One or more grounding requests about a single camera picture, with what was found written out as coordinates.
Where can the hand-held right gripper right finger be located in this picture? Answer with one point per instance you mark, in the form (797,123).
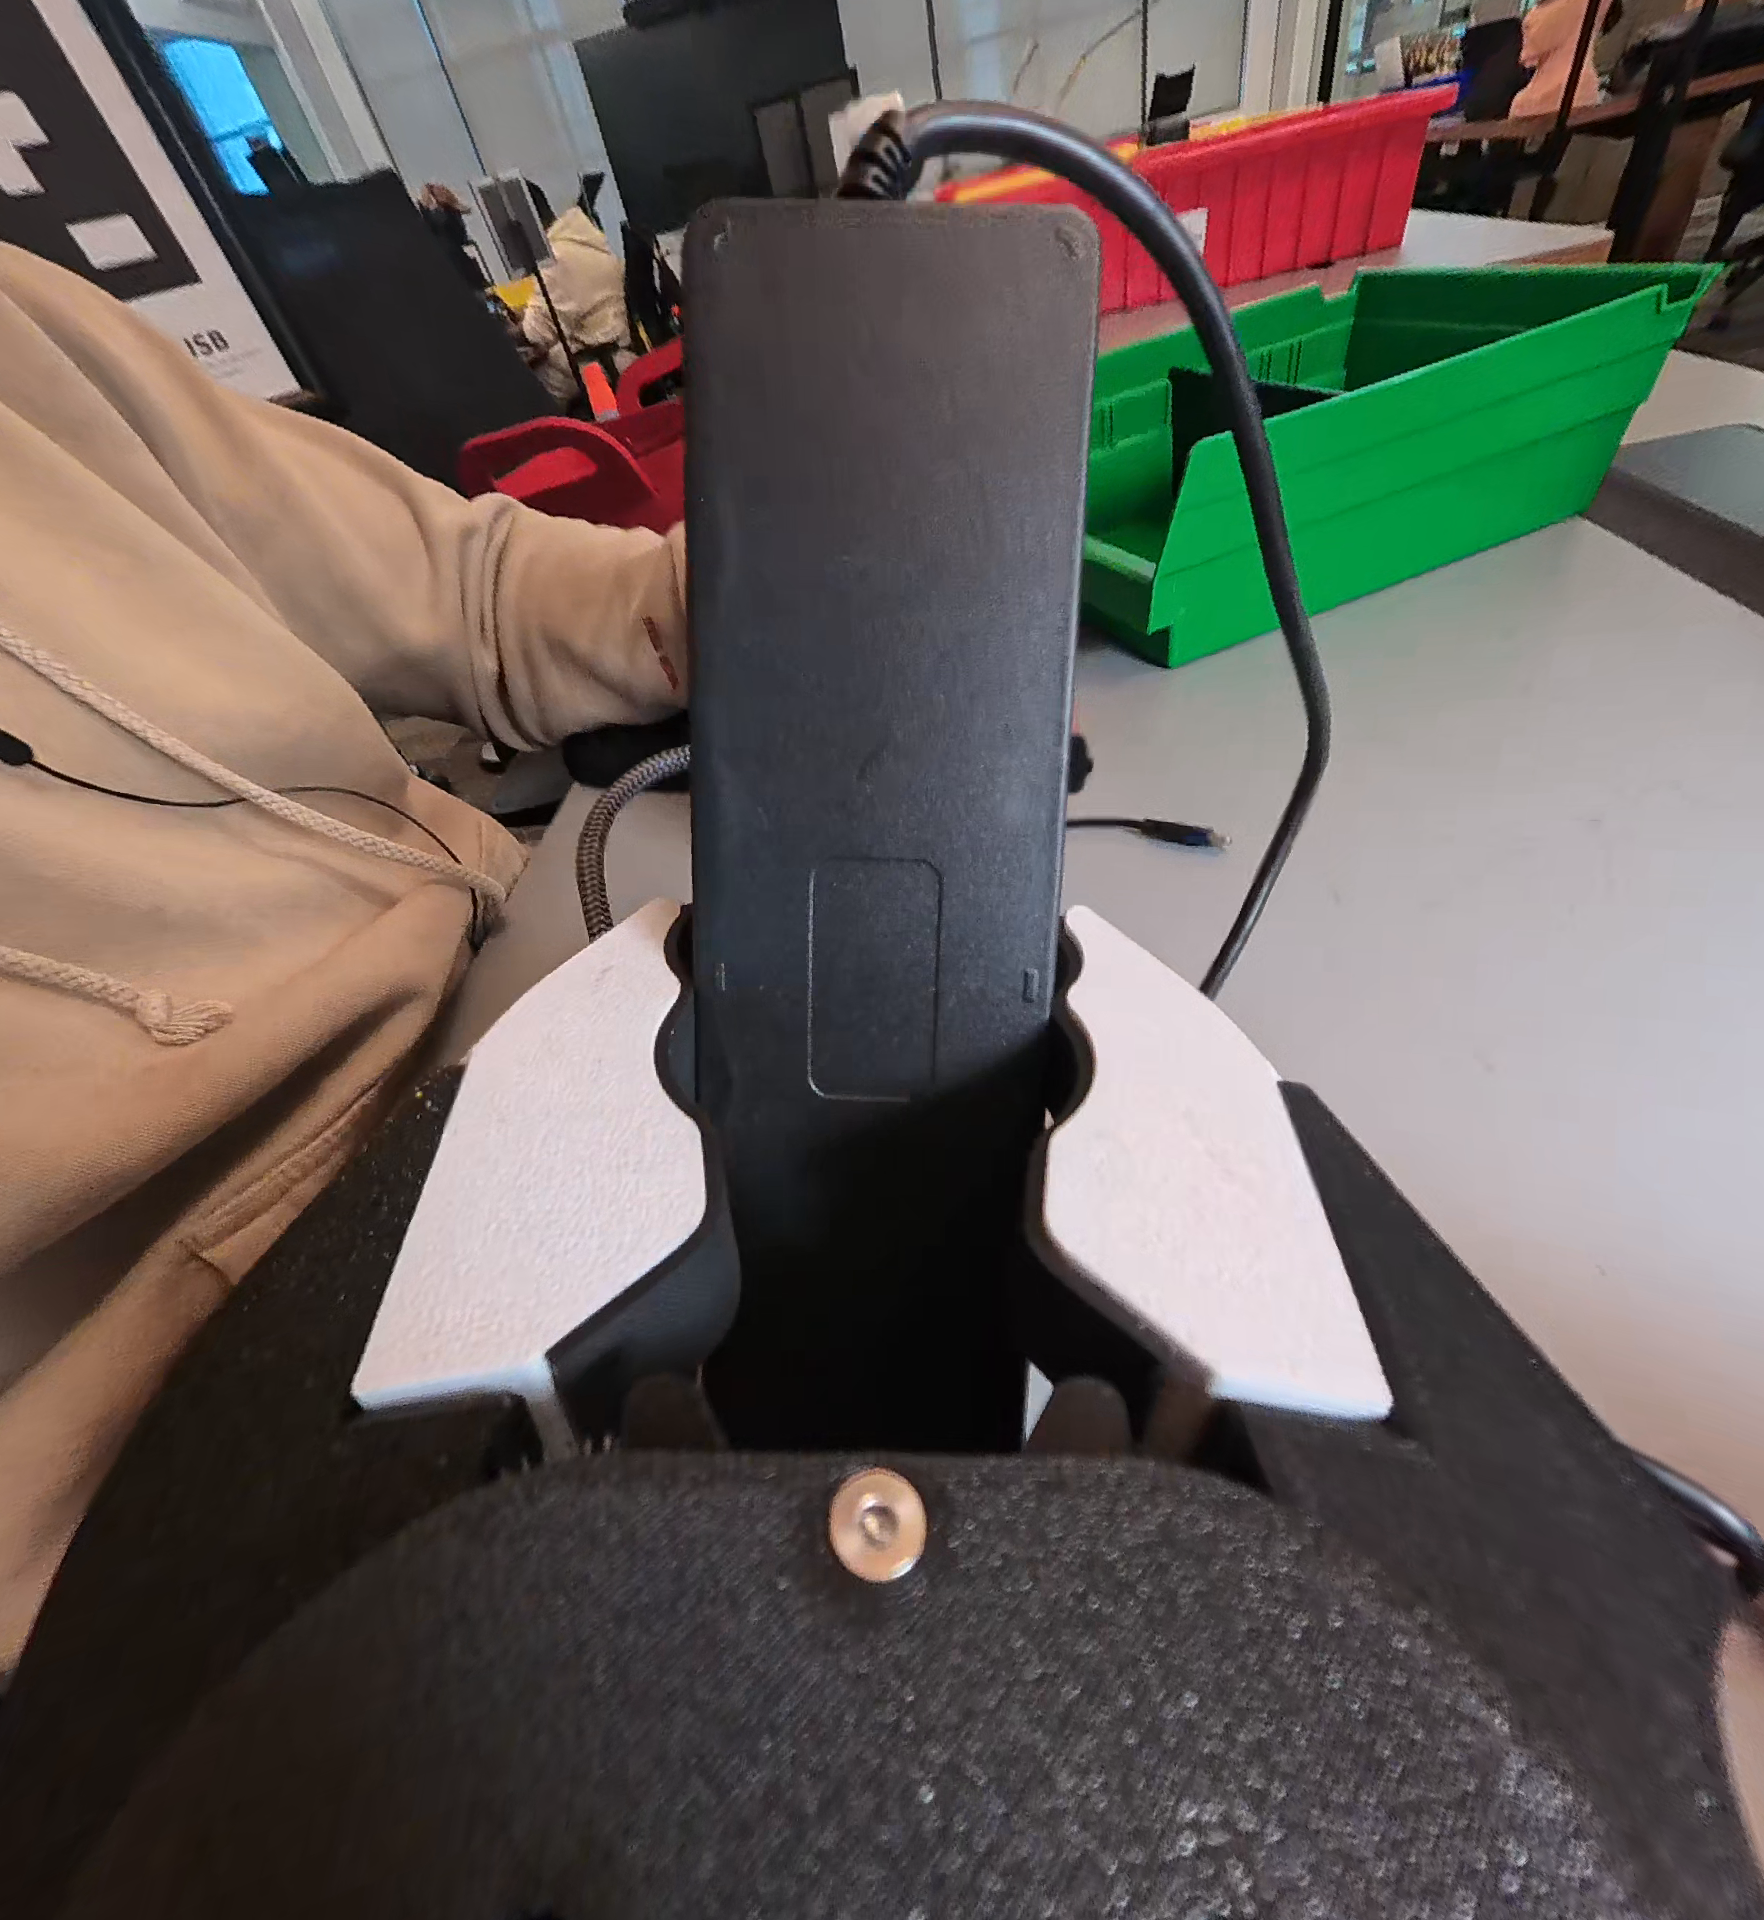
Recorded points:
(1198,1200)

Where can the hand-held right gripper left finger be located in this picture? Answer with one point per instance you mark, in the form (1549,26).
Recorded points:
(552,1185)

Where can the black USB hub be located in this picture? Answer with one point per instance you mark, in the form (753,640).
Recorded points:
(881,599)

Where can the green plastic bin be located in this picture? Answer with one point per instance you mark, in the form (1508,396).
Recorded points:
(1422,451)

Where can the red felt bag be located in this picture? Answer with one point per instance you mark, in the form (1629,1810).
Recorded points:
(654,384)
(567,473)

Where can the black bin divider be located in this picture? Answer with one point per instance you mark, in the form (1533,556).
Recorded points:
(1194,412)

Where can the ribbed red plastic bin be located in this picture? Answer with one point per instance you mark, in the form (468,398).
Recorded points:
(1316,181)

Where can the black monitor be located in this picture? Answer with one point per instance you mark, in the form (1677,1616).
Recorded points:
(702,106)

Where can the black white marker board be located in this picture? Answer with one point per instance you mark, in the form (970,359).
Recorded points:
(56,119)

